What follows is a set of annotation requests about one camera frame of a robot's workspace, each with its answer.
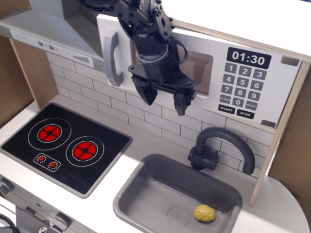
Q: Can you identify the black toy stove top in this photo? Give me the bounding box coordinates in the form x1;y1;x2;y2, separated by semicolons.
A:
0;103;132;199

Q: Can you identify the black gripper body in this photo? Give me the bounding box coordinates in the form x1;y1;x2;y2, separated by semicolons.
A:
128;62;195;99

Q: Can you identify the yellow toy potato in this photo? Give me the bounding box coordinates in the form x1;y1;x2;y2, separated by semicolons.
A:
193;205;216;222

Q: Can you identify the grey toy range hood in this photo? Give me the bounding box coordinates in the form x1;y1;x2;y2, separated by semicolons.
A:
0;0;104;72

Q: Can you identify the grey microwave door handle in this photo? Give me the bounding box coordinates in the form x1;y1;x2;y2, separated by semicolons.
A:
103;30;123;86

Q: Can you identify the grey toy sink basin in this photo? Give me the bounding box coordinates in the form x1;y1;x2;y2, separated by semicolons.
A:
113;154;242;233

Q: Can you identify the black braided cable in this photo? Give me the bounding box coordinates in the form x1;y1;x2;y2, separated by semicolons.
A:
0;213;19;233

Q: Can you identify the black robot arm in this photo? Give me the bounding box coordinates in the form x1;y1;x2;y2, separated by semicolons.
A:
78;0;195;116

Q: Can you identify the white toy microwave door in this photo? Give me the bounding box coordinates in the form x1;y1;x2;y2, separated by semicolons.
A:
97;15;301;128

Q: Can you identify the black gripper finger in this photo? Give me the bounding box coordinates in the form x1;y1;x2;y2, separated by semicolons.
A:
173;92;191;116
134;81;157;105

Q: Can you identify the wooden toy kitchen frame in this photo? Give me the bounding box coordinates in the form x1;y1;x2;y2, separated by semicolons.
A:
0;0;311;207

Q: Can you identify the dark grey toy faucet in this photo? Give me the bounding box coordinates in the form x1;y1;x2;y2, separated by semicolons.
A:
188;127;256;175

